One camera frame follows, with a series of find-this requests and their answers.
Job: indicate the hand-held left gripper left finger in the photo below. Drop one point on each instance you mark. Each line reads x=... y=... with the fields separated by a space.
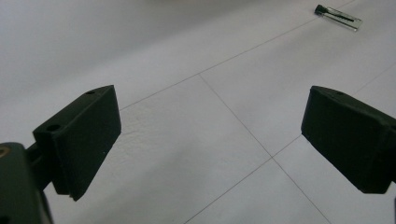
x=84 y=137

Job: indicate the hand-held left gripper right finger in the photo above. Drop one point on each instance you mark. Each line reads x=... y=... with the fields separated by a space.
x=348 y=137

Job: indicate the clear tube with black cap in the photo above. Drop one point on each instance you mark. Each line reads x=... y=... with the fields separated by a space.
x=339 y=16

